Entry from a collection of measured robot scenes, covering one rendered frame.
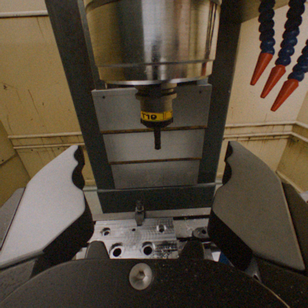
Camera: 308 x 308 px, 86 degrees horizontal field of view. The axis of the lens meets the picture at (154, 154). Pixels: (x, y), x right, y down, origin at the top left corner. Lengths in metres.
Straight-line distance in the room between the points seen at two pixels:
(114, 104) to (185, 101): 0.29
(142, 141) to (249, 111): 0.82
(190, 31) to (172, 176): 0.76
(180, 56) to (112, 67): 0.07
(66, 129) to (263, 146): 1.44
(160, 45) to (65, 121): 1.13
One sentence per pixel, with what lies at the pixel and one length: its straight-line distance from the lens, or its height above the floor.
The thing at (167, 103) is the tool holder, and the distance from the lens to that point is 0.25.
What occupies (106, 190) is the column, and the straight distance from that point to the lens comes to 1.00.
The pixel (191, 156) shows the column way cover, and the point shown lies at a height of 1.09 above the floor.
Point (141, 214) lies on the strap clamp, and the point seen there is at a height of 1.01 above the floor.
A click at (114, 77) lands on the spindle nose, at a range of 0.21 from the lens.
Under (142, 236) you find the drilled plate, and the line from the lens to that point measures 0.63.
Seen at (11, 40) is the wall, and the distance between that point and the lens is 1.31.
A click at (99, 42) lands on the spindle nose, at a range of 0.22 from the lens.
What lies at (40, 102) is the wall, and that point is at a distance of 1.31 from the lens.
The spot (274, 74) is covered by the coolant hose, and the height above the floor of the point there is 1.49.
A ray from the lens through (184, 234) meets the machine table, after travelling 0.74.
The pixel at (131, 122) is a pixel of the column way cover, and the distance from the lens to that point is 0.73.
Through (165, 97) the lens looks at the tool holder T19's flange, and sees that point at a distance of 0.24.
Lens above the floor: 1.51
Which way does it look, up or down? 30 degrees down
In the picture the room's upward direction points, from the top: 3 degrees counter-clockwise
